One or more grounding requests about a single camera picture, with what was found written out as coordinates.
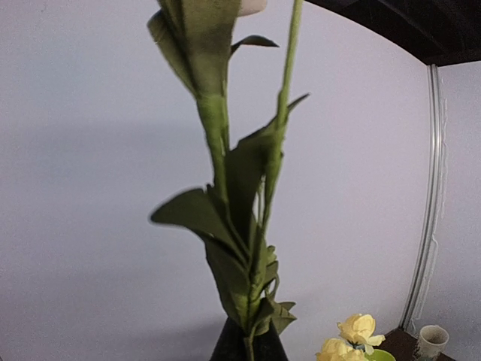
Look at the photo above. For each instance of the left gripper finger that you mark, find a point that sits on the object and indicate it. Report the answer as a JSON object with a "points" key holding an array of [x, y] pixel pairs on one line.
{"points": [[232, 345]]}

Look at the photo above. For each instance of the yellow flower bunch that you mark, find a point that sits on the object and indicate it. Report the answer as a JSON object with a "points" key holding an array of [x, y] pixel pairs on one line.
{"points": [[231, 214]]}

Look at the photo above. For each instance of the green plastic bowl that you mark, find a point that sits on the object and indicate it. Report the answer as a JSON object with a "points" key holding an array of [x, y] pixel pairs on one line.
{"points": [[380, 355]]}

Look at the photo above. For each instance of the floral ceramic mug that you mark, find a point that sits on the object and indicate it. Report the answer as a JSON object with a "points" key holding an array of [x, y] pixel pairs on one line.
{"points": [[431, 343]]}

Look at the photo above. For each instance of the right aluminium corner post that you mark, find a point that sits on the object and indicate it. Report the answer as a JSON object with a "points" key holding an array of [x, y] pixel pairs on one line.
{"points": [[434, 204]]}

